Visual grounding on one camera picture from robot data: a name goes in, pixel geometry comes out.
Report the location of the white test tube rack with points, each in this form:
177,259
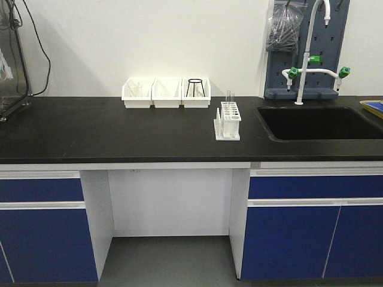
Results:
226,123

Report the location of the blue-grey pegboard drying rack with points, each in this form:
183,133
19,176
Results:
325,47

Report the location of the right white storage bin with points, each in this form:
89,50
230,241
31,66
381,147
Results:
197,102

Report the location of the white storage bin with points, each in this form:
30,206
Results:
174,87
145,100
197,102

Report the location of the clear glassware under tripod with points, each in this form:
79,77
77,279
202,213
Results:
197,90

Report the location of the middle white storage bin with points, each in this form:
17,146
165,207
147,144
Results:
174,87

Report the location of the small clear beaker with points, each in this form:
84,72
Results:
163,91

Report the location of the black metal tripod stand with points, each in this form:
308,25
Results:
192,81

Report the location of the left white storage bin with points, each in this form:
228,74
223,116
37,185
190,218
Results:
145,100

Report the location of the clear flask with droppers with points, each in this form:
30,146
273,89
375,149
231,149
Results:
134,88

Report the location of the right blue drawer front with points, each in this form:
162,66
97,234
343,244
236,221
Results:
306,187

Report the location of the blue drawer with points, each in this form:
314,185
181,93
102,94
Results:
30,190
306,187

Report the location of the black lab sink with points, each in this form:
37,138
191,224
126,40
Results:
317,124

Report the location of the white lab faucet green knobs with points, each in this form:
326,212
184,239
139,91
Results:
291,73

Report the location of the plastic bag of pegs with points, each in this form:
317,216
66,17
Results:
284,26

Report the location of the blue cabinet door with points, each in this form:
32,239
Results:
46,246
287,242
356,249

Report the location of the left blue drawer front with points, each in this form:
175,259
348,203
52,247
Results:
30,190

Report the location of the left blue cabinet door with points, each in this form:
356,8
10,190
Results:
46,246

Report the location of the yellow tray with blue mat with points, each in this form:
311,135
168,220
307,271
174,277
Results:
373,106

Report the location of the far right blue cabinet door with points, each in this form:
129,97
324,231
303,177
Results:
356,249

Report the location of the metal frame stand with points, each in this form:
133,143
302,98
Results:
15,87

